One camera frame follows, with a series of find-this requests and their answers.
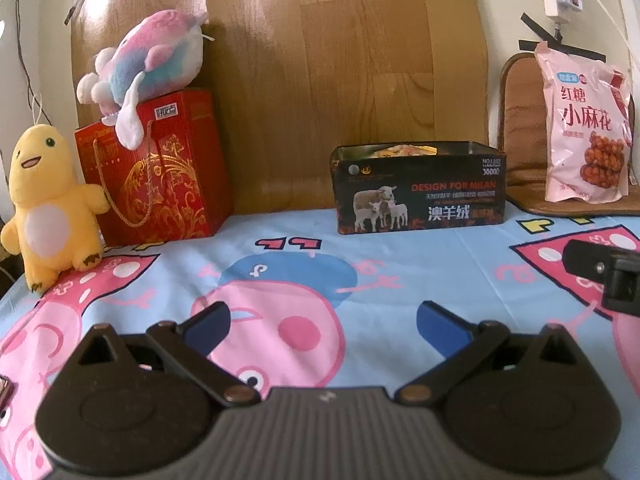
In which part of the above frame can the yellow plush toy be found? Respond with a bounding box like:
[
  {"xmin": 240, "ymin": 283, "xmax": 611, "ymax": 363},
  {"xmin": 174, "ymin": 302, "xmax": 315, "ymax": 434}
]
[{"xmin": 0, "ymin": 124, "xmax": 111, "ymax": 295}]

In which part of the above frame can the pastel plush fish toy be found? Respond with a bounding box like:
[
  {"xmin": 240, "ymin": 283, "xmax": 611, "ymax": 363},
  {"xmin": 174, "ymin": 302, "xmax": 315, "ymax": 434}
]
[{"xmin": 76, "ymin": 9, "xmax": 216, "ymax": 151}]

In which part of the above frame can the wooden board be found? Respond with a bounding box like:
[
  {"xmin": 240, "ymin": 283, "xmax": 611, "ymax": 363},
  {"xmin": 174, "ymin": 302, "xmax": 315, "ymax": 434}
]
[{"xmin": 65, "ymin": 0, "xmax": 493, "ymax": 216}]

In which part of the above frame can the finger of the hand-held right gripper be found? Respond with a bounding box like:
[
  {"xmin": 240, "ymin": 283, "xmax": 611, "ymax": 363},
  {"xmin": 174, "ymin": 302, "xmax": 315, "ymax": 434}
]
[{"xmin": 562, "ymin": 239, "xmax": 640, "ymax": 318}]

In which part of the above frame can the black tin box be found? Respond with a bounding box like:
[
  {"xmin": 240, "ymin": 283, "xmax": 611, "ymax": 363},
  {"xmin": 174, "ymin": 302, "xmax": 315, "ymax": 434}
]
[{"xmin": 329, "ymin": 141, "xmax": 509, "ymax": 236}]

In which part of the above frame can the pink snack bag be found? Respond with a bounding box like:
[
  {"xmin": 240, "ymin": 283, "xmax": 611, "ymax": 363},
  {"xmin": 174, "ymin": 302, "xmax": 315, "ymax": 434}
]
[{"xmin": 534, "ymin": 41, "xmax": 635, "ymax": 206}]

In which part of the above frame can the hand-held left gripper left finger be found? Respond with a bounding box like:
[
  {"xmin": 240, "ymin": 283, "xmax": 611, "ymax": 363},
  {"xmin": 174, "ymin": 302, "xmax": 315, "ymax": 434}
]
[{"xmin": 75, "ymin": 301, "xmax": 262, "ymax": 407}]

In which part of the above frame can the printed bed sheet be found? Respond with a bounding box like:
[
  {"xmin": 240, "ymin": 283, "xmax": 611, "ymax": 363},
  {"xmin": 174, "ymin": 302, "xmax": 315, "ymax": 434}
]
[{"xmin": 0, "ymin": 205, "xmax": 640, "ymax": 480}]

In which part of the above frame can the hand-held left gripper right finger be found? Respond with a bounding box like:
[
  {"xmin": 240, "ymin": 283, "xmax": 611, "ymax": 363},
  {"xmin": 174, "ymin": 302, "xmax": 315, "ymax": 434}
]
[{"xmin": 395, "ymin": 301, "xmax": 581, "ymax": 407}]

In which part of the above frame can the black tape strip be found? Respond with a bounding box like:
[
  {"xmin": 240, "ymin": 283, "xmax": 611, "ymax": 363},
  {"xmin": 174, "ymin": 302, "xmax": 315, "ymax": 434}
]
[
  {"xmin": 520, "ymin": 12, "xmax": 557, "ymax": 36},
  {"xmin": 517, "ymin": 39, "xmax": 608, "ymax": 63}
]

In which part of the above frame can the red gift box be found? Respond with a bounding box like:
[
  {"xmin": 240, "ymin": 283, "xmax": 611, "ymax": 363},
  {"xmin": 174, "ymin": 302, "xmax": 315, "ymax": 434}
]
[{"xmin": 74, "ymin": 87, "xmax": 236, "ymax": 248}]

